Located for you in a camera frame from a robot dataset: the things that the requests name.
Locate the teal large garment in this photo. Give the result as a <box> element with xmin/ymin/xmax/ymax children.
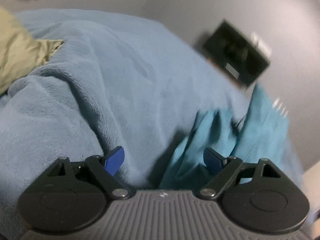
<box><xmin>159</xmin><ymin>85</ymin><xmax>303</xmax><ymax>192</ymax></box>

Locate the black television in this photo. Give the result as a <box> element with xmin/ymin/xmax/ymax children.
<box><xmin>202</xmin><ymin>20</ymin><xmax>270</xmax><ymax>88</ymax></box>

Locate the white box above television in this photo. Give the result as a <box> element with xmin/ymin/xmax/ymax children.
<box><xmin>250</xmin><ymin>32</ymin><xmax>272</xmax><ymax>59</ymax></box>

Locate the light blue fleece blanket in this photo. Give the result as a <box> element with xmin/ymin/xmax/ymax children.
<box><xmin>1</xmin><ymin>9</ymin><xmax>248</xmax><ymax>239</ymax></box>

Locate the white router with antennas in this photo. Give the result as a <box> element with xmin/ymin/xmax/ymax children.
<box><xmin>272</xmin><ymin>97</ymin><xmax>289</xmax><ymax>118</ymax></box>

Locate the beige cloth on bed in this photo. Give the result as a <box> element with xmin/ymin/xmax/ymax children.
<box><xmin>1</xmin><ymin>8</ymin><xmax>63</xmax><ymax>94</ymax></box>

